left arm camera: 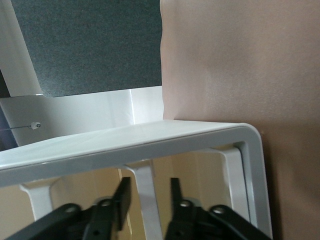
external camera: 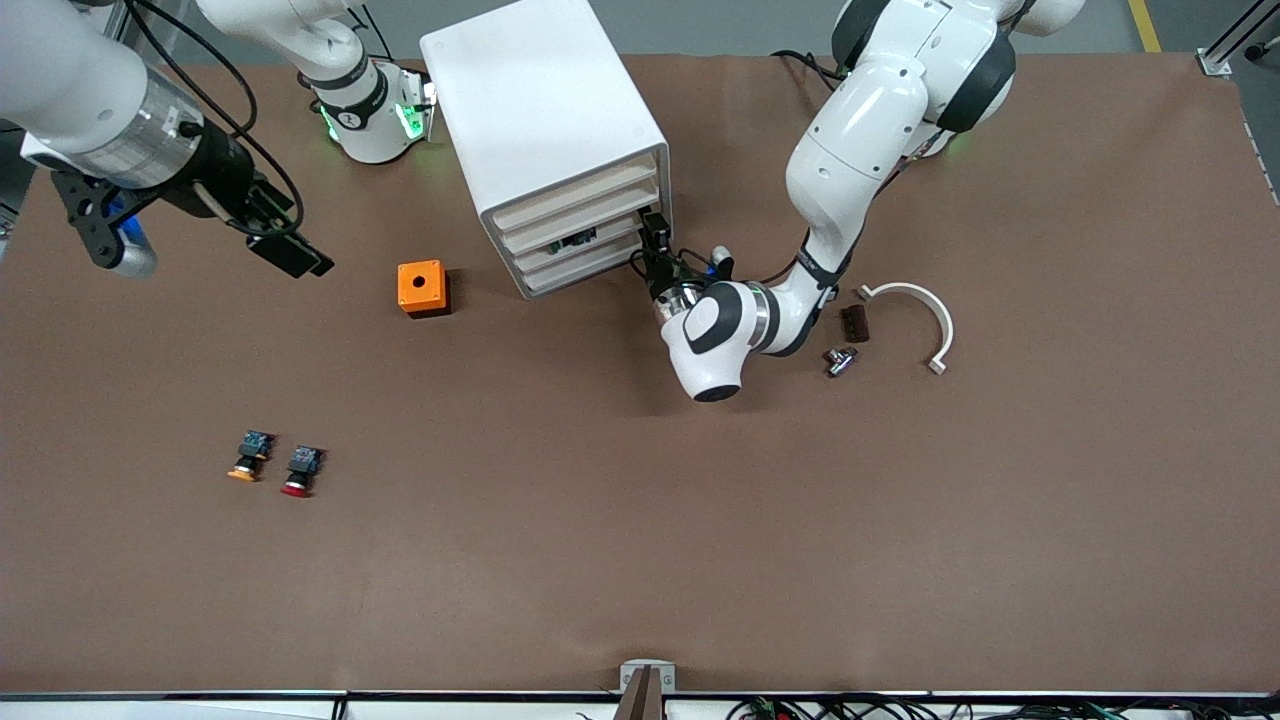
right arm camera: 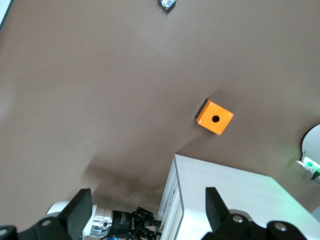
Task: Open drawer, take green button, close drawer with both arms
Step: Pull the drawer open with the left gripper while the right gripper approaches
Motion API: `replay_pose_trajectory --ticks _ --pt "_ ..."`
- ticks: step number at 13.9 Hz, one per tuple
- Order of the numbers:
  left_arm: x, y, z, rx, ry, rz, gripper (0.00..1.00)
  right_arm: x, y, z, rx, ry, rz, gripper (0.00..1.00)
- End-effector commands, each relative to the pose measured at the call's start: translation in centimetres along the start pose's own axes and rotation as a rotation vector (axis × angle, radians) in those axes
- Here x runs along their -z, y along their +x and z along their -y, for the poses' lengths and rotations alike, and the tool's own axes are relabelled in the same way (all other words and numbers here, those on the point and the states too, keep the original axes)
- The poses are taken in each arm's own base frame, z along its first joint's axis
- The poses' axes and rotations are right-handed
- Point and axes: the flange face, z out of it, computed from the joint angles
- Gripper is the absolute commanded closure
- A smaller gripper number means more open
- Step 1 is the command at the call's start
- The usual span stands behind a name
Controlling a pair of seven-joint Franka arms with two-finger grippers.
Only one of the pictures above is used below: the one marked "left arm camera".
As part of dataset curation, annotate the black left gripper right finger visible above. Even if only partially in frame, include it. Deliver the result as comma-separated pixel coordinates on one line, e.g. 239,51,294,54
162,177,273,240

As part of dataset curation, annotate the brown table cover mat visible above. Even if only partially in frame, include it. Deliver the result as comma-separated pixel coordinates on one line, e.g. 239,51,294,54
159,0,320,240

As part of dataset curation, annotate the small white wire fixture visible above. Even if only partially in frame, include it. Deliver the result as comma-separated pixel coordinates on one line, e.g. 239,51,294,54
0,120,43,132

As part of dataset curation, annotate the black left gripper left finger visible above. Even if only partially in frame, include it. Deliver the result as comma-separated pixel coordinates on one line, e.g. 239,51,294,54
4,176,132,240

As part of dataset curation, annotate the white plastic drawer cabinet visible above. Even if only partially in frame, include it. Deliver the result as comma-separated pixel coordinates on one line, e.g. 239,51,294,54
0,119,272,240

